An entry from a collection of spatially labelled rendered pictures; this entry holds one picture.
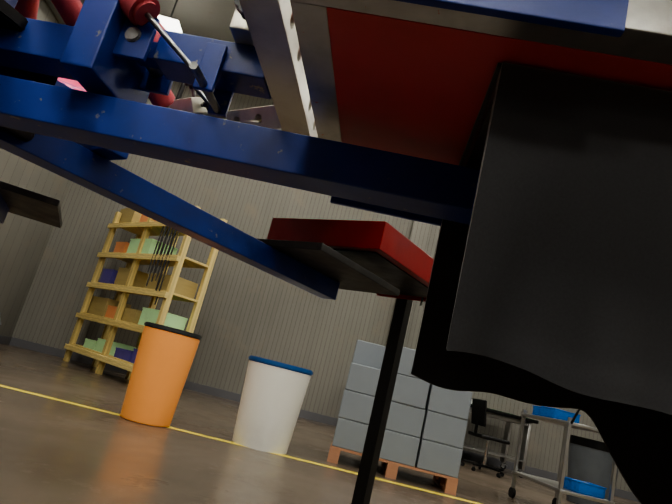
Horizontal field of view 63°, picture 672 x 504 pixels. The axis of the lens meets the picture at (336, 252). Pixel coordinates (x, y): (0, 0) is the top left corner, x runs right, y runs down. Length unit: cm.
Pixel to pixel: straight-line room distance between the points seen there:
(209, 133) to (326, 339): 837
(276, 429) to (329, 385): 469
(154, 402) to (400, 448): 200
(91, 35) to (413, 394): 424
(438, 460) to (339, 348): 456
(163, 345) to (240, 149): 365
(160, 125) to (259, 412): 373
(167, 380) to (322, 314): 507
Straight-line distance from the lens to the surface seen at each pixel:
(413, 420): 481
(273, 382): 439
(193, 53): 87
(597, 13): 55
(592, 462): 713
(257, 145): 77
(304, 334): 907
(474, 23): 57
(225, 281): 922
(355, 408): 478
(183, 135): 81
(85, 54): 87
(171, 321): 726
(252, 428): 445
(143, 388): 440
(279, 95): 85
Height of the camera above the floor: 60
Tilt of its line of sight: 13 degrees up
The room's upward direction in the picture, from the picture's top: 14 degrees clockwise
